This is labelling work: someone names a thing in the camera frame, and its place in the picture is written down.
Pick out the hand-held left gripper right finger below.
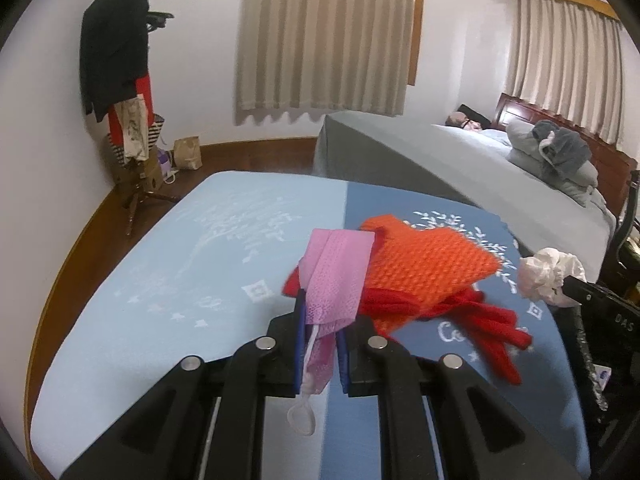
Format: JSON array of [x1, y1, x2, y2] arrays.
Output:
[[336, 312, 581, 480]]

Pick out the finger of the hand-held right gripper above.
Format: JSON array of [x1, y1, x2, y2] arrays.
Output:
[[562, 276, 603, 308]]

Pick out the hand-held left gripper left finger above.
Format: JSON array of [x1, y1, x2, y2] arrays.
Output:
[[60, 290, 308, 480]]

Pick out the bin with black liner bag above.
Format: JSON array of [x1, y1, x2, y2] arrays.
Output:
[[552, 302, 608, 413]]

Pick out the white tissue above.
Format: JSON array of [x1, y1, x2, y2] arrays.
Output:
[[517, 247, 588, 308]]

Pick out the pink face mask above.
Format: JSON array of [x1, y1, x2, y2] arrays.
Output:
[[287, 227, 377, 436]]

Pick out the red knitted cloth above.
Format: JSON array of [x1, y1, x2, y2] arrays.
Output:
[[282, 260, 533, 386]]

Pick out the orange foam net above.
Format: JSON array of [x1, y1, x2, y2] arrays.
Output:
[[357, 215, 503, 333]]

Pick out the black metal chair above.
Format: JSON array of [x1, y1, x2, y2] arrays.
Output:
[[602, 170, 640, 286]]

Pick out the wooden bed headboard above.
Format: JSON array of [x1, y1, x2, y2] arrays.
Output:
[[492, 92, 638, 216]]

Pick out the dark grey towel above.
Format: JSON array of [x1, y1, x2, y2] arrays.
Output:
[[531, 120, 592, 181]]

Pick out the blue printed tablecloth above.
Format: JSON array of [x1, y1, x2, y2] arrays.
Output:
[[30, 170, 591, 480]]

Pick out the folded light grey blanket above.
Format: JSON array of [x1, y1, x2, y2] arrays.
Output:
[[505, 120, 601, 206]]

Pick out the bed with grey sheet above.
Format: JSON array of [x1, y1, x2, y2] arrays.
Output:
[[312, 110, 618, 286]]

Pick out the black pillow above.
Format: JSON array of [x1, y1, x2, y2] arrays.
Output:
[[457, 104, 493, 128]]

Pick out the wooden coat rack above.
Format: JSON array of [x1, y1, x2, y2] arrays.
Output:
[[115, 0, 181, 238]]

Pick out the dark item on bed corner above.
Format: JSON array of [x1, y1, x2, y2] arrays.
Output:
[[445, 111, 483, 132]]

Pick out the brown paper bag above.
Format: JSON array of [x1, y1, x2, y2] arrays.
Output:
[[172, 135, 202, 171]]

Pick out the cardboard box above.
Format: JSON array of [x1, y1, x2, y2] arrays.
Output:
[[107, 157, 165, 196]]

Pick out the narrow beige curtain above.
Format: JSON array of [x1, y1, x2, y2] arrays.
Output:
[[505, 0, 626, 146]]

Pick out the striped bag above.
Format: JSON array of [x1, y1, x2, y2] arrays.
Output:
[[104, 112, 166, 167]]

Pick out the beige printed tote bag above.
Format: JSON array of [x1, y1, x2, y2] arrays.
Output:
[[112, 97, 151, 163]]

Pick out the wide beige curtain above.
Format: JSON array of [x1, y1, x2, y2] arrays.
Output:
[[235, 0, 418, 125]]

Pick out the black coat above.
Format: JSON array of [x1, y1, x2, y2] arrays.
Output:
[[79, 0, 151, 122]]

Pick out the wooden window frame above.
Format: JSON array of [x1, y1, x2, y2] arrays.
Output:
[[406, 0, 426, 87]]

